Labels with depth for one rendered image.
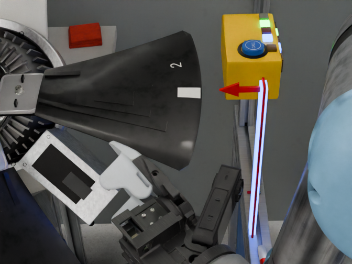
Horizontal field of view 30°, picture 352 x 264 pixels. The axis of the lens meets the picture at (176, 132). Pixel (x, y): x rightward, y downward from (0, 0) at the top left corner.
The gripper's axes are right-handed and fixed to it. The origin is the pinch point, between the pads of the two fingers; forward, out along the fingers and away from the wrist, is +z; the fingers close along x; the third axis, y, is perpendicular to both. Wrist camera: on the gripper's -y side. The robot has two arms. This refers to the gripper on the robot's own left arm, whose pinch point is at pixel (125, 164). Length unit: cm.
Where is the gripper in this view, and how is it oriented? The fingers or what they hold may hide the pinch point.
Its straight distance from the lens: 83.2
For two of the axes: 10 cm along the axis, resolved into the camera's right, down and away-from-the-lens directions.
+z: -6.0, -5.2, 6.0
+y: -7.9, 4.9, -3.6
